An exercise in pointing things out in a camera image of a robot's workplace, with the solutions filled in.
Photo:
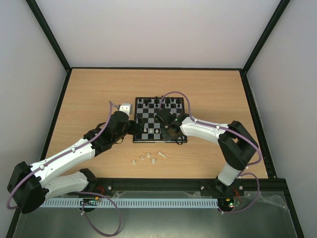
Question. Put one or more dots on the white slotted cable duct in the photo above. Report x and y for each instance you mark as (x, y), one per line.
(131, 203)

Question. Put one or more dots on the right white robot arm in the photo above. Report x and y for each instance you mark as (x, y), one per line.
(237, 145)

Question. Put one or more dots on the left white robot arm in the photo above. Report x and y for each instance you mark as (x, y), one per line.
(31, 185)

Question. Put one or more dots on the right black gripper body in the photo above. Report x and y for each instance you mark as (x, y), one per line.
(171, 131)

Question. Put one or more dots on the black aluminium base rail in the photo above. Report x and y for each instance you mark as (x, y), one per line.
(208, 187)

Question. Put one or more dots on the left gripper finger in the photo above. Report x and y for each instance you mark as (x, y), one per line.
(139, 130)
(139, 121)

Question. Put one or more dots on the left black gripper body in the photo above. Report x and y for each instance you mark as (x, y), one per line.
(132, 130)

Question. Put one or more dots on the black and silver chessboard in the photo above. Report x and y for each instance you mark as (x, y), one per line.
(148, 115)

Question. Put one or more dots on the green circuit board right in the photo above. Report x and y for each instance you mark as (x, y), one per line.
(231, 202)

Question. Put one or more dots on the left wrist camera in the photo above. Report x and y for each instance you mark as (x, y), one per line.
(126, 108)

